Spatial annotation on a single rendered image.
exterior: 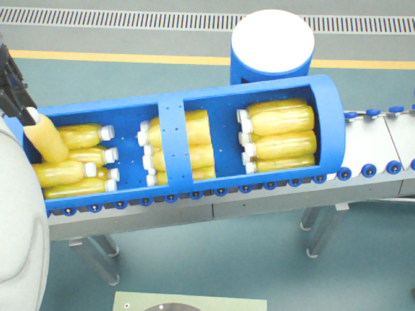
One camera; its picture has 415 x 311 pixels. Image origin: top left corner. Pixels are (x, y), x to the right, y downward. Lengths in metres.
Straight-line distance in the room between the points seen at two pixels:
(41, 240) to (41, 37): 2.89
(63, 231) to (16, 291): 1.13
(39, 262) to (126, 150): 1.06
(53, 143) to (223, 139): 0.52
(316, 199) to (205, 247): 0.95
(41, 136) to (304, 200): 0.80
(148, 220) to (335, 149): 0.61
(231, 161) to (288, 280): 1.01
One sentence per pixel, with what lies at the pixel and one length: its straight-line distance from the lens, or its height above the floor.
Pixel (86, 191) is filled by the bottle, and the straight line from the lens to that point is 1.27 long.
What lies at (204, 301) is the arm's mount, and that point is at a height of 1.06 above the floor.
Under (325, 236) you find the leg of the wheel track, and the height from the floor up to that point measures 0.32.
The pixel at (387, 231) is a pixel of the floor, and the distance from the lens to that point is 2.44.
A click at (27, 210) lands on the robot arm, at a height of 1.85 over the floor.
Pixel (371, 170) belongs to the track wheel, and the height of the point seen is 0.97.
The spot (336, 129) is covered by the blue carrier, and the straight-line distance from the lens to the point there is 1.18.
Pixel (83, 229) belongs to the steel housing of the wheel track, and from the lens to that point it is 1.45.
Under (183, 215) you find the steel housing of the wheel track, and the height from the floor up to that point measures 0.87.
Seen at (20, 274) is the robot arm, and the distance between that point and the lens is 0.35.
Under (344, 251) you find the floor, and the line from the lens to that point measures 2.34.
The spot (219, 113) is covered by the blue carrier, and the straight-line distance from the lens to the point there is 1.38.
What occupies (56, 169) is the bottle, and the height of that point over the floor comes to 1.13.
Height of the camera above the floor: 2.17
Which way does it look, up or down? 61 degrees down
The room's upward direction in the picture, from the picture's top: 4 degrees counter-clockwise
